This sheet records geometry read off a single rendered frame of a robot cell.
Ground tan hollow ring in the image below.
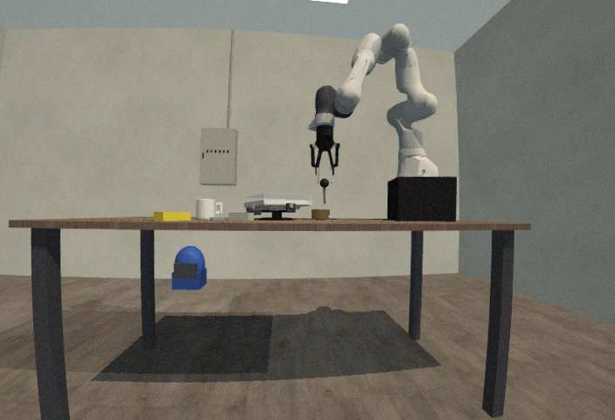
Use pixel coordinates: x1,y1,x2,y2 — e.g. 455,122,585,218
311,209,330,220

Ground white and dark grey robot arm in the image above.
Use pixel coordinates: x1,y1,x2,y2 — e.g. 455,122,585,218
309,24,442,177

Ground small cream box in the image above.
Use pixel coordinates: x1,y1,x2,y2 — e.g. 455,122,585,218
228,213,254,221

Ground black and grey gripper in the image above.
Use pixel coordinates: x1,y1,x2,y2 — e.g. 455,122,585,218
310,125,339,183

